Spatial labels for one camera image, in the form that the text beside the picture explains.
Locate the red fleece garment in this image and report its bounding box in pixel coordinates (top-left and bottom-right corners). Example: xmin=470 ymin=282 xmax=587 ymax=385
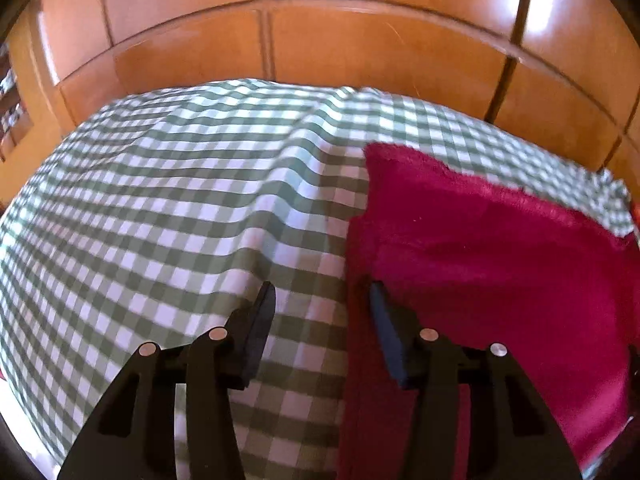
xmin=338 ymin=142 xmax=640 ymax=480

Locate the wooden wardrobe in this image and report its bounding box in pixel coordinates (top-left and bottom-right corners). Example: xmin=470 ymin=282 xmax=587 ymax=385
xmin=0 ymin=0 xmax=640 ymax=183

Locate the green checkered tablecloth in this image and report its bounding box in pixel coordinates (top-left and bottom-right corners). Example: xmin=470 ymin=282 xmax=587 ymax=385
xmin=0 ymin=78 xmax=636 ymax=480

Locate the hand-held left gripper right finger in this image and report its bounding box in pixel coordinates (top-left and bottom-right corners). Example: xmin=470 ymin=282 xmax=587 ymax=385
xmin=369 ymin=281 xmax=584 ymax=480

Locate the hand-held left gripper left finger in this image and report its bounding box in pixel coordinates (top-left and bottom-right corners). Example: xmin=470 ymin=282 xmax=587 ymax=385
xmin=58 ymin=281 xmax=277 ymax=480

